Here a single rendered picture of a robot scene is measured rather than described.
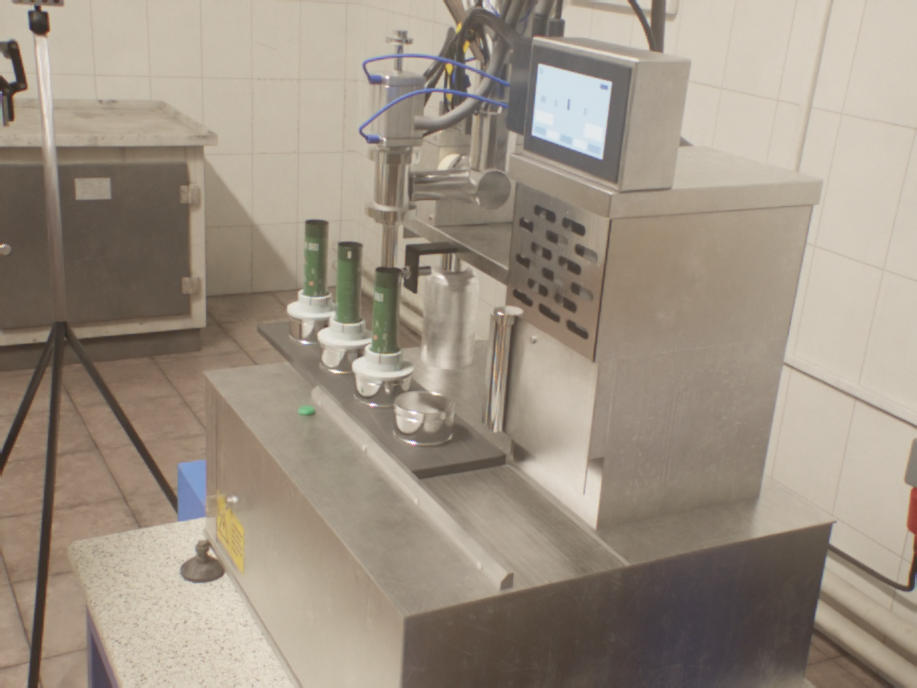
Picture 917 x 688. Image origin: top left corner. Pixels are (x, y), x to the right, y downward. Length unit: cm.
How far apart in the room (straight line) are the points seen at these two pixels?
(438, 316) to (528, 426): 34
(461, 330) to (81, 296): 284
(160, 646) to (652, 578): 61
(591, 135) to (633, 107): 6
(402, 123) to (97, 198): 294
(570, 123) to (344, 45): 401
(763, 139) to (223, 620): 196
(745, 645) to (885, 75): 172
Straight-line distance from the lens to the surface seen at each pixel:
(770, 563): 123
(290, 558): 125
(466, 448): 126
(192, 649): 144
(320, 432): 131
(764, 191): 112
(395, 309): 132
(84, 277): 421
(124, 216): 418
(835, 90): 285
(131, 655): 144
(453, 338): 149
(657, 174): 104
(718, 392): 117
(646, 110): 102
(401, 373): 134
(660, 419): 114
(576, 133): 107
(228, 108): 493
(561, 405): 113
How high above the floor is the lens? 157
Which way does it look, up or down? 21 degrees down
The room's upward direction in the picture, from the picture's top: 4 degrees clockwise
